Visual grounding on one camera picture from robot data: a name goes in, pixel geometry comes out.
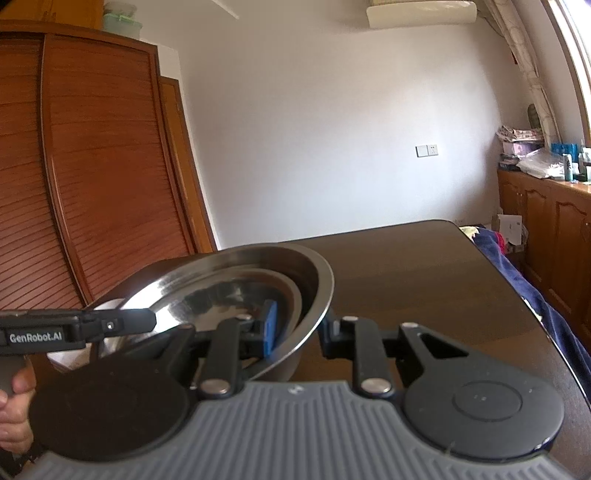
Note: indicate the person's left hand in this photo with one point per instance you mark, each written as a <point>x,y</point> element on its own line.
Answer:
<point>16,424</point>

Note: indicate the large stainless steel bowl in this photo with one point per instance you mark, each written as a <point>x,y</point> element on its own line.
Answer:
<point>207,286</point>

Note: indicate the blue blanket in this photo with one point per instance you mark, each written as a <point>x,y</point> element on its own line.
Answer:
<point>554,318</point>

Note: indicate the low wooden cabinet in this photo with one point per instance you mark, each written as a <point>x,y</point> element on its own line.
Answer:
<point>545,230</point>

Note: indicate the green plastic container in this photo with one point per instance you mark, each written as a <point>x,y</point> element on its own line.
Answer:
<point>120,21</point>

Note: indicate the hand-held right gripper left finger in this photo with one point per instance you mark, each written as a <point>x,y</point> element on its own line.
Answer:
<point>270,325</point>

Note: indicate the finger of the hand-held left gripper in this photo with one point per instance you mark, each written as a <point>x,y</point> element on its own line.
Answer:
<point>124,323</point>

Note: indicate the row of toiletry bottles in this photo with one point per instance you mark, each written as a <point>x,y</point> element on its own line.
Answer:
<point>572,159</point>

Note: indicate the white wall switch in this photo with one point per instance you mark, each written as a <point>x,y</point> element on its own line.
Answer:
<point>426,150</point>

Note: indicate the purple box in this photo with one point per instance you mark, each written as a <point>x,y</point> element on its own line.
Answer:
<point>521,148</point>

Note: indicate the clear plastic bag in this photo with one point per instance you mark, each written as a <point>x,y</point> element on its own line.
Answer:
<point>540,165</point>

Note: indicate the slatted wooden wardrobe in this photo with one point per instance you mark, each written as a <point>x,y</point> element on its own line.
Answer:
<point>92,161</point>

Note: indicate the patterned paper bundle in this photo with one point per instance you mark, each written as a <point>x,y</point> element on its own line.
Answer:
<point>519,134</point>

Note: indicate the window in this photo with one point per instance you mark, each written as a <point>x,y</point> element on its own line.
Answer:
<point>577,55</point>

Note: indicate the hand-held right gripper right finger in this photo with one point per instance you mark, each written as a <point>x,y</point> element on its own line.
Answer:
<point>328,341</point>

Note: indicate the patterned cream curtain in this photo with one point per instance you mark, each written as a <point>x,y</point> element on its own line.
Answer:
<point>531,69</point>

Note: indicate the white cardboard box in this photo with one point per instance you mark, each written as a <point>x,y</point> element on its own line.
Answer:
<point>510,228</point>

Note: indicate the wall air conditioner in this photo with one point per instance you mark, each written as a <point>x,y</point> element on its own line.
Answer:
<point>420,13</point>

